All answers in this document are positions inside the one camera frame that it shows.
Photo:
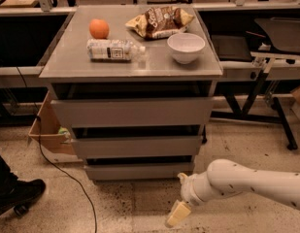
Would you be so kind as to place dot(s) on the grey bottom drawer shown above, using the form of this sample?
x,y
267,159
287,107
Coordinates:
x,y
137,171

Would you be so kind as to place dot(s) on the black shoe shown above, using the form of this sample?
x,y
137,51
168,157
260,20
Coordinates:
x,y
22,197

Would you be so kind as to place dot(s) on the grey top drawer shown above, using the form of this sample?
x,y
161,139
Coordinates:
x,y
133,112

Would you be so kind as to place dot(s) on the grey drawer cabinet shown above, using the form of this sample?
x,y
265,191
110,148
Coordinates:
x,y
71,75

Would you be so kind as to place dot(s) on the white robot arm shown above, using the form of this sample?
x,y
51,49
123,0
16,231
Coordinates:
x,y
225,178

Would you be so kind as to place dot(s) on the brown chip bag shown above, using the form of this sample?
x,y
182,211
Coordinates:
x,y
160,22

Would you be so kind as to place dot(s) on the cardboard box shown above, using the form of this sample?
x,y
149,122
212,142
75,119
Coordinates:
x,y
55,140

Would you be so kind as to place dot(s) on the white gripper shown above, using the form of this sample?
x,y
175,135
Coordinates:
x,y
187,189

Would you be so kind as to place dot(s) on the grey middle drawer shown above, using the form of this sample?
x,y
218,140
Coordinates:
x,y
136,146

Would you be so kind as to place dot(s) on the dark tray on stand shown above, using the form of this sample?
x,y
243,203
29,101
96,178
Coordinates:
x,y
283,32

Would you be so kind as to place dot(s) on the black metal stand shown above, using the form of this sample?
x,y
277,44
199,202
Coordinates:
x,y
265,62

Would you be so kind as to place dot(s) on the clear plastic water bottle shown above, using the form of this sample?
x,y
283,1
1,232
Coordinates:
x,y
116,50

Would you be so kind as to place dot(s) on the orange fruit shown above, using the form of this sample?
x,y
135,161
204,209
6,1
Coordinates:
x,y
99,29

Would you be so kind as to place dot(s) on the grey drawer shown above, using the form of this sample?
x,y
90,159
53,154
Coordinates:
x,y
133,112
137,171
136,146

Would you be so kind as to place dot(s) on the white bowl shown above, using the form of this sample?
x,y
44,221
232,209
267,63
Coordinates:
x,y
185,47

